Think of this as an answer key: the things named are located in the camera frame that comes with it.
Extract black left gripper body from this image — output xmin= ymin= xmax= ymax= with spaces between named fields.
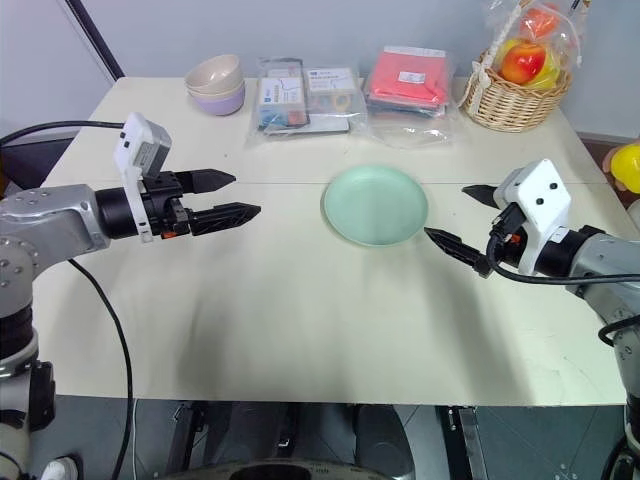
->
xmin=141 ymin=171 xmax=194 ymax=240

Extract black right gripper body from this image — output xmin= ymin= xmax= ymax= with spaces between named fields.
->
xmin=487 ymin=203 xmax=527 ymax=265

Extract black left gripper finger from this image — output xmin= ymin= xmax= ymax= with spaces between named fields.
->
xmin=188 ymin=202 xmax=263 ymax=237
xmin=177 ymin=168 xmax=237 ymax=196

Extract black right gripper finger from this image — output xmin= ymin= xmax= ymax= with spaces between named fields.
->
xmin=462 ymin=183 xmax=501 ymax=207
xmin=423 ymin=227 xmax=495 ymax=279

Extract green round plate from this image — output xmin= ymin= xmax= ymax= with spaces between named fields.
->
xmin=320 ymin=164 xmax=430 ymax=248

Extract red-yellow apple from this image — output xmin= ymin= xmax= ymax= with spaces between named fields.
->
xmin=499 ymin=38 xmax=562 ymax=91

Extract purple bowl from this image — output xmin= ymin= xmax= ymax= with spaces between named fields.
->
xmin=187 ymin=82 xmax=247 ymax=118

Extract empty clear plastic bag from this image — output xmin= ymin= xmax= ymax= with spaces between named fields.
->
xmin=367 ymin=113 xmax=455 ymax=150

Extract wicker basket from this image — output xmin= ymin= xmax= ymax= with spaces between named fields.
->
xmin=459 ymin=47 xmax=574 ymax=133

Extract beige bowl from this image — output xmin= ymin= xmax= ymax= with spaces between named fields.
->
xmin=184 ymin=53 xmax=245 ymax=97

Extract yellow toy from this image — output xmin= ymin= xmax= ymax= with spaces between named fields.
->
xmin=602 ymin=141 xmax=640 ymax=195

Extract bagged red cloth stack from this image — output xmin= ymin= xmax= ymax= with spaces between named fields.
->
xmin=363 ymin=45 xmax=459 ymax=120

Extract red yellow apple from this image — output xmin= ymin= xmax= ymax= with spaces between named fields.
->
xmin=499 ymin=42 xmax=547 ymax=84

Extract black slanted panel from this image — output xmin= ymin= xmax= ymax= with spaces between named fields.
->
xmin=63 ymin=0 xmax=126 ymax=84

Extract black table leg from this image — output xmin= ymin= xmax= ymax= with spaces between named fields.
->
xmin=438 ymin=404 xmax=490 ymax=480
xmin=166 ymin=401 xmax=214 ymax=472

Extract white shoe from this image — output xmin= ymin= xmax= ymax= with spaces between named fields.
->
xmin=41 ymin=456 xmax=82 ymax=480

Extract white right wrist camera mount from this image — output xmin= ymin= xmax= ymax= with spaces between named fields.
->
xmin=492 ymin=159 xmax=573 ymax=277

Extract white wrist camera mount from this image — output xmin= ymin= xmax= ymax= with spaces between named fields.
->
xmin=112 ymin=112 xmax=174 ymax=245
xmin=492 ymin=159 xmax=573 ymax=277

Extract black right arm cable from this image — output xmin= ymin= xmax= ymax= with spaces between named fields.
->
xmin=488 ymin=229 xmax=640 ymax=287

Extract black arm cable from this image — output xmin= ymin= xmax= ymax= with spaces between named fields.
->
xmin=0 ymin=119 xmax=126 ymax=147
xmin=488 ymin=229 xmax=640 ymax=287

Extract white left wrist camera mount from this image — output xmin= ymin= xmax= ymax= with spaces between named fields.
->
xmin=112 ymin=112 xmax=174 ymax=245

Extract bagged card pack black frame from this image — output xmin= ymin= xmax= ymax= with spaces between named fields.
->
xmin=256 ymin=56 xmax=312 ymax=135

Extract white rope basket handle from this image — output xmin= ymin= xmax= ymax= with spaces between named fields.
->
xmin=468 ymin=0 xmax=532 ymax=104

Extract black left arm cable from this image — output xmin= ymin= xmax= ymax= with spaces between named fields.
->
xmin=0 ymin=119 xmax=126 ymax=147

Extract black hanging cable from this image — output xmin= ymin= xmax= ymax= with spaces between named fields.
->
xmin=67 ymin=257 xmax=139 ymax=480

